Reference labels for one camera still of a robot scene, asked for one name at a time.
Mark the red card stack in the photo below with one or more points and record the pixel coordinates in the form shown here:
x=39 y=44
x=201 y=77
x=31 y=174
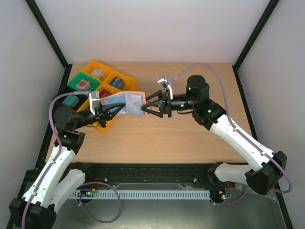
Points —
x=104 y=93

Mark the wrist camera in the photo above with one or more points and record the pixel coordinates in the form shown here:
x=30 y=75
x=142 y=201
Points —
x=165 y=85
x=94 y=101

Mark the slotted cable duct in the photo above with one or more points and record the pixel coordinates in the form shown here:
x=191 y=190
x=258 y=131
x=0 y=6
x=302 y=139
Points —
x=151 y=194

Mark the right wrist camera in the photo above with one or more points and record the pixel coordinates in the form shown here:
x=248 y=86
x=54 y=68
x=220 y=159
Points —
x=165 y=85

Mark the black bin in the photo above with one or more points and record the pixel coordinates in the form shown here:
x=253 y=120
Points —
x=83 y=98

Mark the yellow bin with blue cards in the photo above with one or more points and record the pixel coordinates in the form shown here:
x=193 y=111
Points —
x=130 y=83

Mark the white card with red marks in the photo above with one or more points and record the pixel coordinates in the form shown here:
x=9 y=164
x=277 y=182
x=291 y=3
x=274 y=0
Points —
x=133 y=104

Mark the blue card stack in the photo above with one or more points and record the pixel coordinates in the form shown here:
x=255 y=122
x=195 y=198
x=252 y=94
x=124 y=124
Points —
x=117 y=83

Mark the pink leather card holder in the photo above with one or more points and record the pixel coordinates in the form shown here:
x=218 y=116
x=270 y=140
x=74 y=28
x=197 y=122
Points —
x=120 y=98

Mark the yellow bin with red cards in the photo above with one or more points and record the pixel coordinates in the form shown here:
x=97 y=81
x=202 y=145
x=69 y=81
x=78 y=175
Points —
x=105 y=86

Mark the green bin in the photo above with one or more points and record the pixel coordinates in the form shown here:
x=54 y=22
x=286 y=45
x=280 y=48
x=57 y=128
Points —
x=93 y=81

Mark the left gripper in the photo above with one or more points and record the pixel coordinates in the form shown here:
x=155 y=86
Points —
x=106 y=114

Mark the red-dot card stack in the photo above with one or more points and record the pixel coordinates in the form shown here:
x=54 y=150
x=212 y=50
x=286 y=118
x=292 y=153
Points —
x=83 y=85

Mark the yellow bin far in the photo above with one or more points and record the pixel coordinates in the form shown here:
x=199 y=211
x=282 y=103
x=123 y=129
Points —
x=93 y=64

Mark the teal card stack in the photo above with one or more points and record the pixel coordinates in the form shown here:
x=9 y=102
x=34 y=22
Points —
x=70 y=101

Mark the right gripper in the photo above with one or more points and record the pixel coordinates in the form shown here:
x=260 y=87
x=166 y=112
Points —
x=165 y=104

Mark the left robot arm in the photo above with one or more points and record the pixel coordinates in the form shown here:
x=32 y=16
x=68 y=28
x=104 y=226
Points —
x=40 y=204

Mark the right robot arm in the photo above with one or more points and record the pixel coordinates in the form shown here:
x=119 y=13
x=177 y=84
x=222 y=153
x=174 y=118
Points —
x=215 y=118

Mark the black aluminium frame rail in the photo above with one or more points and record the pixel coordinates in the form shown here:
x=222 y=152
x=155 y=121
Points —
x=198 y=175

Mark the white card stack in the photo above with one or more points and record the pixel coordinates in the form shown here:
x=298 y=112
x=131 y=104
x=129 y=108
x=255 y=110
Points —
x=97 y=72

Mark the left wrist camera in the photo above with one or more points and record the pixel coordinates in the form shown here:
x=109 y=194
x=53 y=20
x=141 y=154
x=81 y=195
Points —
x=94 y=101

